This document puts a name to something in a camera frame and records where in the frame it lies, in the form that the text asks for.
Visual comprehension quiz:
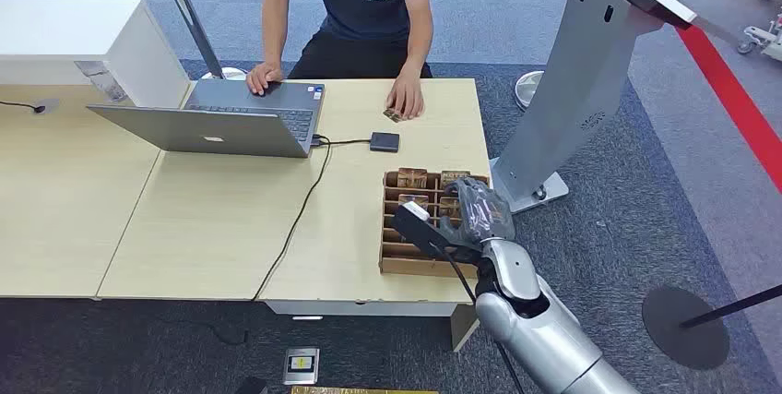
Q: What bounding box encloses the person's left hand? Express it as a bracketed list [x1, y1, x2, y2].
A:
[385, 70, 426, 122]

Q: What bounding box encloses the person's right hand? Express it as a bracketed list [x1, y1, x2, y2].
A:
[246, 61, 286, 97]

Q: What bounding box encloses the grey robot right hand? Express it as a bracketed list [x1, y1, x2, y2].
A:
[439, 177, 516, 252]

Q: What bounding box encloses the small black card reader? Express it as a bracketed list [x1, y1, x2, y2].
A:
[369, 131, 401, 154]

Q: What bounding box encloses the wooden card holder box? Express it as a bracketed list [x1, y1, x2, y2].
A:
[378, 169, 492, 280]

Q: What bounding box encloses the person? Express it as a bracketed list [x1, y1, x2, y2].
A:
[246, 0, 435, 122]

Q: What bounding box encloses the round silver pole base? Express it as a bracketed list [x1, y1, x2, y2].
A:
[200, 66, 249, 82]

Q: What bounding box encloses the grey laptop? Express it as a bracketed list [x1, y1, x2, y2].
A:
[86, 78, 326, 160]

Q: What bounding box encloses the grey slanted metal pole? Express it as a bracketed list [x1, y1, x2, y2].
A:
[150, 0, 226, 79]

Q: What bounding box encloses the light wood desk leg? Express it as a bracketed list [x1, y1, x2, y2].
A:
[450, 304, 480, 353]

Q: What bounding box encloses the round white floor base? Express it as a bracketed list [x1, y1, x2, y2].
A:
[513, 70, 545, 113]

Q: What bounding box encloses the silver kiosk stand with screen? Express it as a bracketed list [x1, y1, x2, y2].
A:
[490, 0, 699, 215]

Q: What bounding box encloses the clear tape strip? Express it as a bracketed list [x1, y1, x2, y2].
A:
[74, 61, 129, 104]

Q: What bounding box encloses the white cabinet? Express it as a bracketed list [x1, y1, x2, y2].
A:
[0, 0, 192, 108]

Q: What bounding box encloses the round black stanchion base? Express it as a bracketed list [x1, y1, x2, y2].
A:
[641, 285, 731, 372]

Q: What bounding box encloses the metal floor socket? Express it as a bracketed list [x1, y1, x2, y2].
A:
[282, 347, 321, 387]

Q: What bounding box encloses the black stanchion pole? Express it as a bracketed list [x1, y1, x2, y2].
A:
[680, 283, 782, 330]

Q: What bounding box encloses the white wheeled cart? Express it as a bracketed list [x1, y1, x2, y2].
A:
[736, 8, 782, 64]

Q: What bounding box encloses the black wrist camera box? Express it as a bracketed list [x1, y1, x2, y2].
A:
[389, 200, 484, 265]

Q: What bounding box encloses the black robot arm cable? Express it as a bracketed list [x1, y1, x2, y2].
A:
[436, 244, 527, 394]

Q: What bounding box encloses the short black USB cable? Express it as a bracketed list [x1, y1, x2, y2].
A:
[311, 134, 372, 149]

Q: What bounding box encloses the long black power cable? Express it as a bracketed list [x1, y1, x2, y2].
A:
[210, 134, 334, 347]

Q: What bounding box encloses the thin black desk cable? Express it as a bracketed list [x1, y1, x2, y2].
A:
[0, 99, 47, 115]

